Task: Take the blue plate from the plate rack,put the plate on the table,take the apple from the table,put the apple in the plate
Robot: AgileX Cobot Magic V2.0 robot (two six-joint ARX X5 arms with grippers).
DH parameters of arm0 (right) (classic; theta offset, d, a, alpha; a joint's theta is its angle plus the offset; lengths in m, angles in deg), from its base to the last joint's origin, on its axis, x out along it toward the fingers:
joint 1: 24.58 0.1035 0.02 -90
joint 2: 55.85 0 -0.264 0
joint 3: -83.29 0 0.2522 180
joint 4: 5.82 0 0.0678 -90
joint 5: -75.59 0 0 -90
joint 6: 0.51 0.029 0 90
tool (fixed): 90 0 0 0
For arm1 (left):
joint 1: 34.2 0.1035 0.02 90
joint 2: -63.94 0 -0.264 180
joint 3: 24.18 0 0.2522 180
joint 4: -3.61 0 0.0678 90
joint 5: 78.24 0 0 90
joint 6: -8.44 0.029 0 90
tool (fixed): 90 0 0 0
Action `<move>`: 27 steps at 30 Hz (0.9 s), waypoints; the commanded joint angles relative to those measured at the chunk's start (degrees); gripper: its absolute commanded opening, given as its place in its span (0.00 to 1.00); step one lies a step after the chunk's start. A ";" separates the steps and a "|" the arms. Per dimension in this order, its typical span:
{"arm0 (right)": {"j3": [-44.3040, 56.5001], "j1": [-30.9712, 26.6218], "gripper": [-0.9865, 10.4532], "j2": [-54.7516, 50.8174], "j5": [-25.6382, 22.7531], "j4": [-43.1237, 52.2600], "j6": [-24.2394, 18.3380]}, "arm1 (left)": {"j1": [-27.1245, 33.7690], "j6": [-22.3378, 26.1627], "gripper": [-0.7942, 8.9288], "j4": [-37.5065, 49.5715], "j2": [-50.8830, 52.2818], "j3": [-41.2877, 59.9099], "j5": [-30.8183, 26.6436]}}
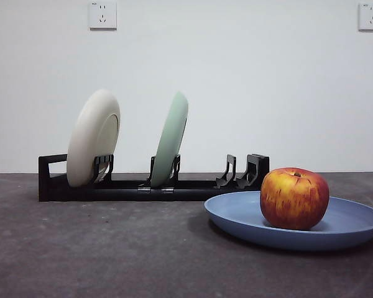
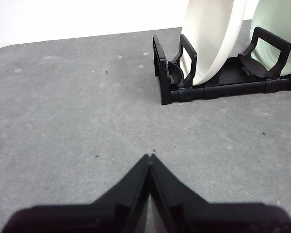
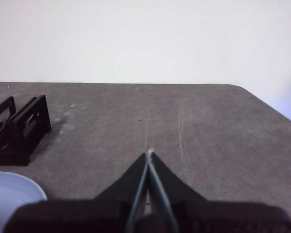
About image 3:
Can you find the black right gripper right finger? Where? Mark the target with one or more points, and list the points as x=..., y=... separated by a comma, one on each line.
x=220, y=218

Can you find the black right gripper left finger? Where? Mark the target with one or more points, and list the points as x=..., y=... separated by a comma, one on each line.
x=87, y=216

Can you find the blue plate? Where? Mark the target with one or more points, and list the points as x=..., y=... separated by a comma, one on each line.
x=12, y=191

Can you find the black plate rack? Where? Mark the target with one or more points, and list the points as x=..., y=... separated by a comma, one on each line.
x=26, y=136

